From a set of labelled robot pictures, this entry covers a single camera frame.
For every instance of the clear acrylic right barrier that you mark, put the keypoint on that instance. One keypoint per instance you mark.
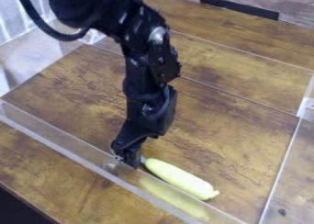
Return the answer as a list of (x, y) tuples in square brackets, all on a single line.
[(291, 203)]

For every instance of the clear acrylic barrier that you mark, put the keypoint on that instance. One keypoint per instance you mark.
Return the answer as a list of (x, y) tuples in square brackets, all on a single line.
[(291, 203), (137, 181)]

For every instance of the clear acrylic corner bracket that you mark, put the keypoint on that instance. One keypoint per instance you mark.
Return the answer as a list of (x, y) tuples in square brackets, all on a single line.
[(93, 37)]

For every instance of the green handled metal spoon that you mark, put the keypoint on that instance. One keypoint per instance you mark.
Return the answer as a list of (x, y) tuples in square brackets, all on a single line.
[(180, 178)]

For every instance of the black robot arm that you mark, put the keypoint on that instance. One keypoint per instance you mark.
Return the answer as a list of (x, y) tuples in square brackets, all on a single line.
[(140, 29)]

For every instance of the black wall strip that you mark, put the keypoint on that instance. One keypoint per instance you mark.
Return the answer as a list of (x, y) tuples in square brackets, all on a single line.
[(252, 10)]

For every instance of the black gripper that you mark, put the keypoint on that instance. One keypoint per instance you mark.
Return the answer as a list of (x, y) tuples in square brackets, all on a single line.
[(150, 116)]

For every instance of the clear acrylic front barrier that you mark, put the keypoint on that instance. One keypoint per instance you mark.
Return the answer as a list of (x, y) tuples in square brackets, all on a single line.
[(137, 181)]

